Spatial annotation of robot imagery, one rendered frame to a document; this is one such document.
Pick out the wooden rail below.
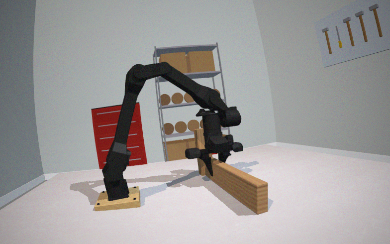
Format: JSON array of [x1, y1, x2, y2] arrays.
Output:
[[204, 156, 268, 215]]

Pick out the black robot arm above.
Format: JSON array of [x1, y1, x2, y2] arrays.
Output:
[[102, 62, 241, 201]]

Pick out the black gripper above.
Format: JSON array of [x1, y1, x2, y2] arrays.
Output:
[[185, 128, 243, 176]]

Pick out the wooden post with slot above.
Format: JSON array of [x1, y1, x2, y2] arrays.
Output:
[[194, 128, 205, 176]]

